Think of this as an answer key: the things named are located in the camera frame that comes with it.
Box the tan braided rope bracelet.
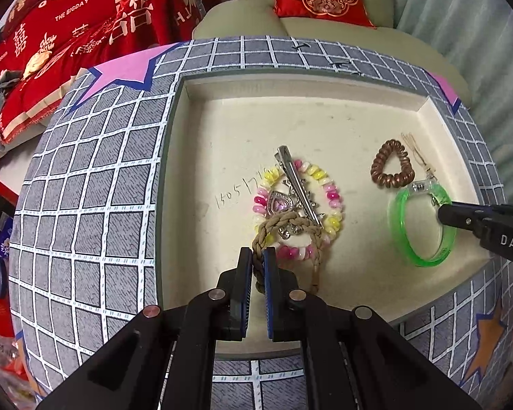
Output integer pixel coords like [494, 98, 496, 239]
[252, 210, 326, 295]

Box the pink yellow bead bracelet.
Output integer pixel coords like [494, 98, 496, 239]
[252, 159, 346, 262]

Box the beige rabbit hair clip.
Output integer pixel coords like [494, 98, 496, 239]
[401, 132, 437, 181]

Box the silver heart pendant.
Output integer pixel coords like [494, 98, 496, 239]
[266, 191, 293, 217]

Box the green translucent bangle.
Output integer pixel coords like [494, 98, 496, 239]
[388, 179, 456, 268]

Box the brown spiral hair tie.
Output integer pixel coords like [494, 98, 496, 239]
[369, 138, 416, 189]

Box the silver alligator hair clip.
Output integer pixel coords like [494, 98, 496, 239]
[274, 145, 323, 227]

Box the shallow green-sided tray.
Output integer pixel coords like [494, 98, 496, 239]
[155, 67, 497, 359]

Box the pale green curtain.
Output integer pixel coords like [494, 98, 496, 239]
[395, 0, 513, 203]

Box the green armchair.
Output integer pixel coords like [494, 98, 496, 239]
[193, 0, 473, 107]

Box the red wedding bedspread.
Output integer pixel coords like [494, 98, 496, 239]
[0, 0, 221, 156]

